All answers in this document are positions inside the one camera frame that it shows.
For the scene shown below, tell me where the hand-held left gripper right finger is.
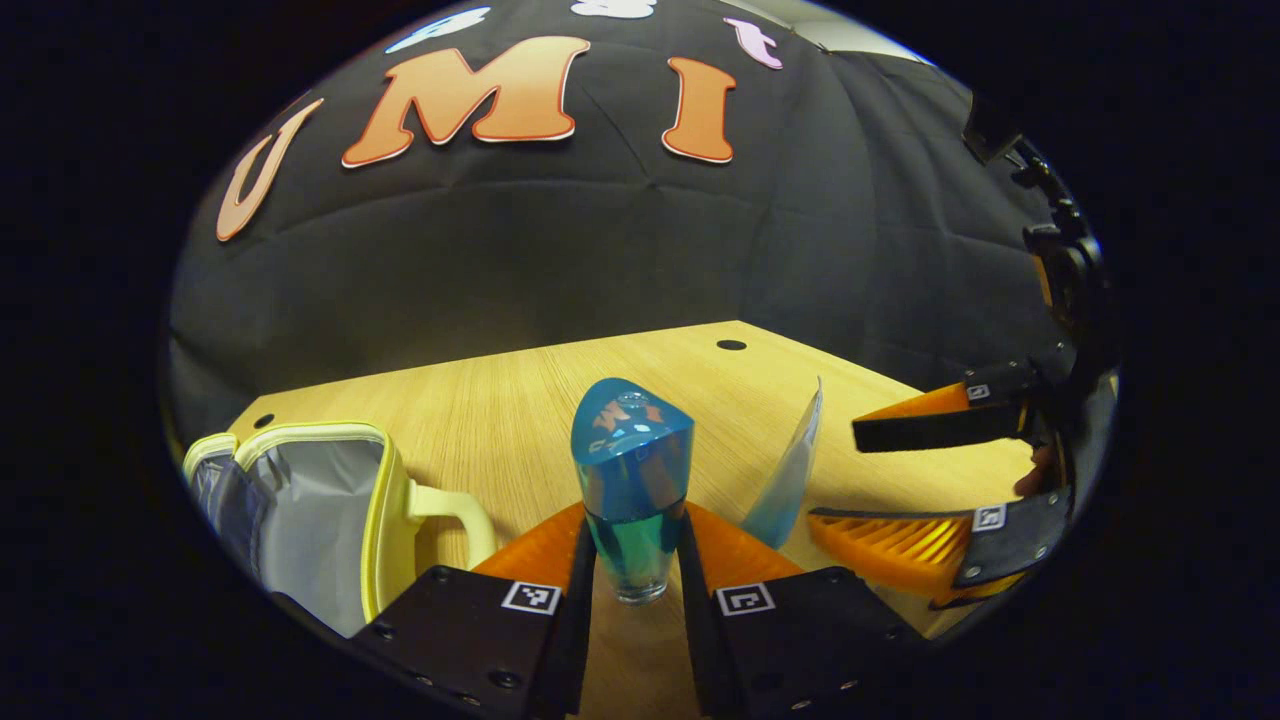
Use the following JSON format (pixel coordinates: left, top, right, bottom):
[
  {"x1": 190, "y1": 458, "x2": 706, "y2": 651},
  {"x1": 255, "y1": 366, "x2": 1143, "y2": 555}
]
[{"x1": 678, "y1": 502, "x2": 926, "y2": 720}]

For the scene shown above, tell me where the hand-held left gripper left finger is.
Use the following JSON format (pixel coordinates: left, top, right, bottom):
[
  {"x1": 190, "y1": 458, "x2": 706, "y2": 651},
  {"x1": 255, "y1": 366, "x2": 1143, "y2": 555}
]
[{"x1": 350, "y1": 502, "x2": 598, "y2": 720}]

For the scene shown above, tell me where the blue skin care bottle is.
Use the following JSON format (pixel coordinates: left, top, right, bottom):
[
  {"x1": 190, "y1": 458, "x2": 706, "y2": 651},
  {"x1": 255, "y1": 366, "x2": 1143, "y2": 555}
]
[{"x1": 571, "y1": 377, "x2": 695, "y2": 606}]

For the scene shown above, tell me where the clear blue sachet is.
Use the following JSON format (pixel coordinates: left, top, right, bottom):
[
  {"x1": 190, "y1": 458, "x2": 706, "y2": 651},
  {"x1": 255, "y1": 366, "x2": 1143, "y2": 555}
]
[{"x1": 741, "y1": 376, "x2": 825, "y2": 552}]

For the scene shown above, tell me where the cream yellow suitcase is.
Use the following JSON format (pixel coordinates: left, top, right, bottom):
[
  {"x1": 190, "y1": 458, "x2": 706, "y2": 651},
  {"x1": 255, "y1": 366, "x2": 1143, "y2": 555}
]
[{"x1": 183, "y1": 421, "x2": 498, "y2": 639}]

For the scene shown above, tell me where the black backdrop cloth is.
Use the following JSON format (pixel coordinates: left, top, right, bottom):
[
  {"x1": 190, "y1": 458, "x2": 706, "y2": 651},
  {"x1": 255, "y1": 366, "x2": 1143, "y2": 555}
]
[{"x1": 163, "y1": 0, "x2": 1113, "y2": 446}]

